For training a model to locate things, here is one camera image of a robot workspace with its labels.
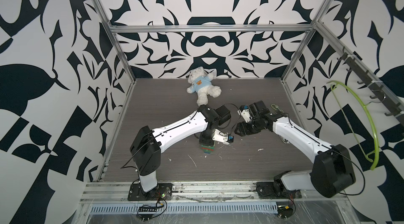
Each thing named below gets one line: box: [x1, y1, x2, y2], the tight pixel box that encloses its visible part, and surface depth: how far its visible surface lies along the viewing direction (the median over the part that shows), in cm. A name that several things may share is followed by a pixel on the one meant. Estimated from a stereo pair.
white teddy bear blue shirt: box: [186, 66, 222, 107], surface depth 110 cm
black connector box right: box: [277, 205, 294, 218], surface depth 73 cm
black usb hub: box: [138, 206, 158, 212], surface depth 74 cm
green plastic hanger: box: [326, 80, 386, 171], surface depth 63 cm
